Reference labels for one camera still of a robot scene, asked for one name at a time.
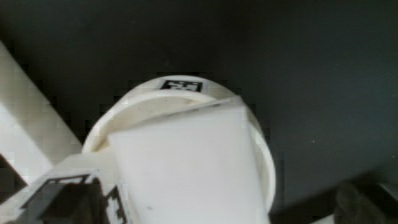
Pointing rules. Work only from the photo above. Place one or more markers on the white front barrier wall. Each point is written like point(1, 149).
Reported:
point(38, 141)

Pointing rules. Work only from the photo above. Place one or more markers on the white round stool seat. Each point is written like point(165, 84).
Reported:
point(161, 96)

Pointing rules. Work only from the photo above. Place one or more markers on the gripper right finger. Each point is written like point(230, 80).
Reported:
point(367, 204)

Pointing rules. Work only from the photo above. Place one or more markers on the white stool leg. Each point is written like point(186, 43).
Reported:
point(86, 168)
point(189, 167)

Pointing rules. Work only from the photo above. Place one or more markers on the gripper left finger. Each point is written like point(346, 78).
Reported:
point(69, 203)

